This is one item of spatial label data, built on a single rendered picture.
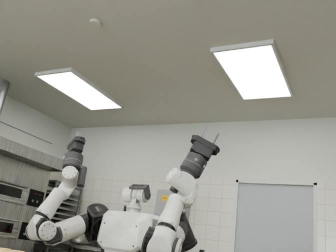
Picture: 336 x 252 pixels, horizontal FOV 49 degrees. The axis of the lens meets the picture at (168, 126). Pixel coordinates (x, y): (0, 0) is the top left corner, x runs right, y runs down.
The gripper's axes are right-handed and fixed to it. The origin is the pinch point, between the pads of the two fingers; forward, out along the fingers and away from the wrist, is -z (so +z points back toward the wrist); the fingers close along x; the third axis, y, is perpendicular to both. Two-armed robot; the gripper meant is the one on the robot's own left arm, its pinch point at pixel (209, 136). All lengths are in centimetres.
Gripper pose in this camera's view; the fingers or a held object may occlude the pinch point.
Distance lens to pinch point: 151.1
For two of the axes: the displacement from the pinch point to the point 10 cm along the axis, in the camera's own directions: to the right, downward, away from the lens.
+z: -4.9, 7.7, -4.1
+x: -8.7, -4.7, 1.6
